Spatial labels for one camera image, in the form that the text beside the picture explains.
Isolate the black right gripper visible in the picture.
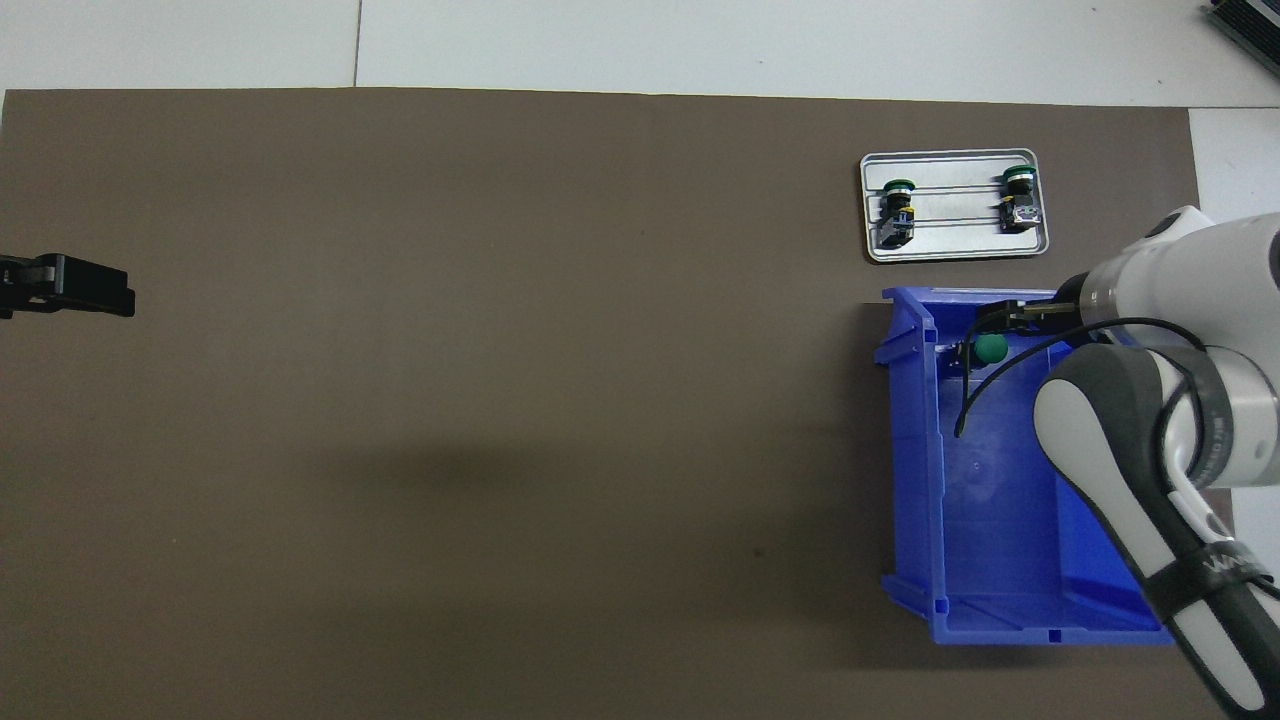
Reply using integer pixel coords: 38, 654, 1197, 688
948, 295, 1091, 376

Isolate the grey metal tray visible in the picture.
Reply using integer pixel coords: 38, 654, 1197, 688
859, 148, 1051, 264

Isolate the blue plastic storage bin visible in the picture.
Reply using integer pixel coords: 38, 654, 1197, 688
873, 285, 1176, 647

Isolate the grey ribbed device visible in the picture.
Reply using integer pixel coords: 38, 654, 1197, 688
1203, 0, 1280, 56

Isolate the brown table mat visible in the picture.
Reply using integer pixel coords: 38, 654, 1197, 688
0, 88, 1259, 720

